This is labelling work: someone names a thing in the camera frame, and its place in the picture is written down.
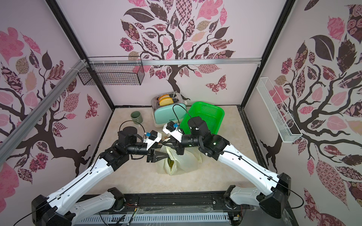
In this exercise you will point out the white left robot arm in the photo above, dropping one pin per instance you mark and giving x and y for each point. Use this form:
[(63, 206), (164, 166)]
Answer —
[(64, 208)]

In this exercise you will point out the cream plastic bag orange print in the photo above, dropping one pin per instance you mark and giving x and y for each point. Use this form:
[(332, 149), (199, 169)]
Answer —
[(189, 162)]

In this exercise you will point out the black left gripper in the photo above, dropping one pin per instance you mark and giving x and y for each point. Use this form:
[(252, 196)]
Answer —
[(150, 155)]

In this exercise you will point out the back bread slice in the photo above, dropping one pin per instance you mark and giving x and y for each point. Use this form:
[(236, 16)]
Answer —
[(163, 97)]

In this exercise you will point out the mint green toaster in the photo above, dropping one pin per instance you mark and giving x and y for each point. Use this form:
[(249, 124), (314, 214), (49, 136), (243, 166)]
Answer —
[(174, 112)]

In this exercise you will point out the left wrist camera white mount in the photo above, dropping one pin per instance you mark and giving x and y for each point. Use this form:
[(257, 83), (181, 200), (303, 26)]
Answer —
[(152, 139)]

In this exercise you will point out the green plastic basket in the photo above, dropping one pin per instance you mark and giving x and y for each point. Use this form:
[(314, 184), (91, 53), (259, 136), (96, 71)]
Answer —
[(211, 114)]

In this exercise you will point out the front bread slice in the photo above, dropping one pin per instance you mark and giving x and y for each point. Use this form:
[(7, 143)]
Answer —
[(166, 101)]

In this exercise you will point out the white vented cable duct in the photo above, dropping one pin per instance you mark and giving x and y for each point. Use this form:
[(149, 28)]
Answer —
[(153, 219)]

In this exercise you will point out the bread slice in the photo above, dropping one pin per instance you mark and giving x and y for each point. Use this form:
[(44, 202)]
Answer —
[(166, 101), (163, 97)]

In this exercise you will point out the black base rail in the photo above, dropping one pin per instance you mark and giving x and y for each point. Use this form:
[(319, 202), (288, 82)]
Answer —
[(183, 202)]

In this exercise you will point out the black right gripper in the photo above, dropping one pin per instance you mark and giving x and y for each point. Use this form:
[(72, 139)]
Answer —
[(179, 145)]

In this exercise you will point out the aluminium frame bar back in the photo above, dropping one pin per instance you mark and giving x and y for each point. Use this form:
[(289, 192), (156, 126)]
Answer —
[(181, 61)]

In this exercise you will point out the large pineapple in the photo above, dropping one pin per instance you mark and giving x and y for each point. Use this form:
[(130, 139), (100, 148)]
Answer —
[(170, 163)]

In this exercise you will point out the aluminium frame bar left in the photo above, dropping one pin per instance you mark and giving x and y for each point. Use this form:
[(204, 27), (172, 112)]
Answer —
[(20, 132)]

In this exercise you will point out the green ceramic cup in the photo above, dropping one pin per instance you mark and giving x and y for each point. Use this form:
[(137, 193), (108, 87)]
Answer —
[(136, 117)]

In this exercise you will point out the aluminium frame bar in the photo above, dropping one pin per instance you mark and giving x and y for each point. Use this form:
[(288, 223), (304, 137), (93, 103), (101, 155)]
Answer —
[(181, 61), (20, 132)]

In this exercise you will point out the white wire wall shelf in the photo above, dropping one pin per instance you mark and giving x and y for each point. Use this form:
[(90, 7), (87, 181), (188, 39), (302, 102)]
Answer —
[(273, 97)]

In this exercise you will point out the black wire wall basket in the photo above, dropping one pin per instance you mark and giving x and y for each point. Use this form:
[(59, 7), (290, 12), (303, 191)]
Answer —
[(123, 70)]

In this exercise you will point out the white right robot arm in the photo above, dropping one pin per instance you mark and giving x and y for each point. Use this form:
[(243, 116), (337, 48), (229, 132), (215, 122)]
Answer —
[(271, 191)]

